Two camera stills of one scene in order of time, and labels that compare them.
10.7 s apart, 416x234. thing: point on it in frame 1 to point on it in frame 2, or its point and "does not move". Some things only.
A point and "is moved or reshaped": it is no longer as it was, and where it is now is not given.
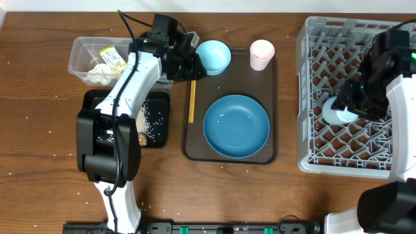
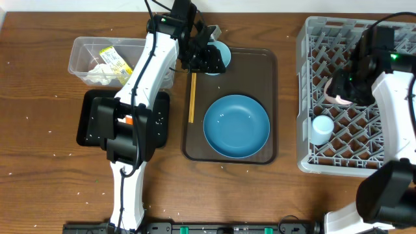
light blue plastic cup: [335, 116] to [322, 128]
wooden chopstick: [191, 102] does not move
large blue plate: [236, 126] does not move
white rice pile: [142, 123] is moved or reshaped
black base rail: [233, 227] does not move
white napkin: [101, 73] does not move
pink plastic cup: [261, 53] to [337, 100]
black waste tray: [158, 106] does not move
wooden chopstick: [194, 101] does not move
